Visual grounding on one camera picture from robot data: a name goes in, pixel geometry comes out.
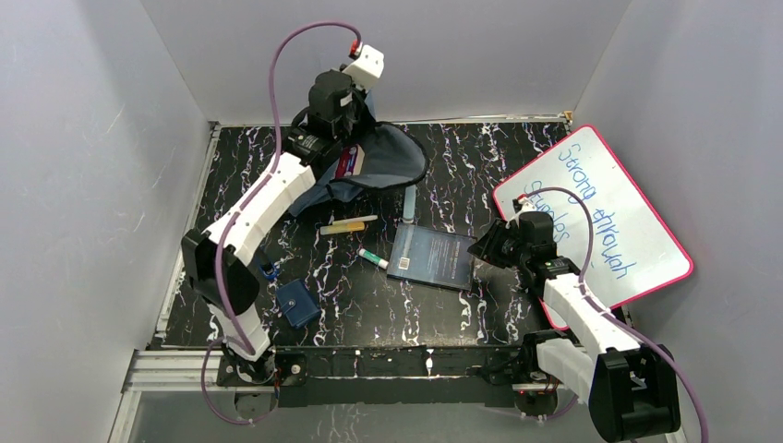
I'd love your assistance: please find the white pen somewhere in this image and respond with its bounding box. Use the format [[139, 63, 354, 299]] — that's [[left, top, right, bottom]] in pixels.
[[331, 214, 378, 225]]

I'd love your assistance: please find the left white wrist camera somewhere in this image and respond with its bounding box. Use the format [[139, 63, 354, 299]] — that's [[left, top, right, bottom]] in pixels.
[[341, 42, 385, 90]]

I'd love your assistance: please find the navy snap wallet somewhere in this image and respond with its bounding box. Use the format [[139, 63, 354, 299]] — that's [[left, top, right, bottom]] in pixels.
[[275, 280, 320, 329]]

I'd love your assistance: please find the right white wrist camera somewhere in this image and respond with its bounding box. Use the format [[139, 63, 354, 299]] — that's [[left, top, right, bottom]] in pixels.
[[512, 196, 536, 217]]

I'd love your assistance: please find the black front rail frame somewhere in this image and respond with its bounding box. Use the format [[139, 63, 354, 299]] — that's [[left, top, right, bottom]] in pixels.
[[275, 345, 544, 408]]

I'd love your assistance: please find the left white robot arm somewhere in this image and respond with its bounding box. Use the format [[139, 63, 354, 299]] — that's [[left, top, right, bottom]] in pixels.
[[181, 67, 372, 384]]

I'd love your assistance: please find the pink framed whiteboard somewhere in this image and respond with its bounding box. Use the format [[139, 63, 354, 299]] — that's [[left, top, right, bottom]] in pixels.
[[493, 126, 693, 308]]

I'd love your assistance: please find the blue student backpack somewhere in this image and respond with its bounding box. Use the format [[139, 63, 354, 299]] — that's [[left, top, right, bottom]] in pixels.
[[283, 95, 430, 217]]

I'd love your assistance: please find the yellow orange highlighter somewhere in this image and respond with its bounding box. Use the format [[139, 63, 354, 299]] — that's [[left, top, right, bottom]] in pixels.
[[319, 221, 366, 235]]

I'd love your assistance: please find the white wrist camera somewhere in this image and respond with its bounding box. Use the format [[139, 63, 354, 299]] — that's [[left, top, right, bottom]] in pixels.
[[512, 196, 536, 217], [341, 42, 385, 90]]

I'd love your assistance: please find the dark blue notebook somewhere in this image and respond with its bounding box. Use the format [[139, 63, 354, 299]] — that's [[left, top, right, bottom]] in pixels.
[[386, 223, 476, 291]]

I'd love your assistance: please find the green white glue stick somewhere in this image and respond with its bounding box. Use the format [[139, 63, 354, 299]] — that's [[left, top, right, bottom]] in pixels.
[[357, 248, 389, 269]]

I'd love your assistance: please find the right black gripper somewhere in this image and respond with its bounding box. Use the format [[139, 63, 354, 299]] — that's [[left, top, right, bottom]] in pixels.
[[467, 218, 530, 269]]

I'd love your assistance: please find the teal eraser case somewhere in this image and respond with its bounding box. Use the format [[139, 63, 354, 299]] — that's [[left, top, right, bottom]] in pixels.
[[402, 186, 417, 224]]

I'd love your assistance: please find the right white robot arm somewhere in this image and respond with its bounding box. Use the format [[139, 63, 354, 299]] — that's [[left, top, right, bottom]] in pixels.
[[467, 211, 681, 442]]

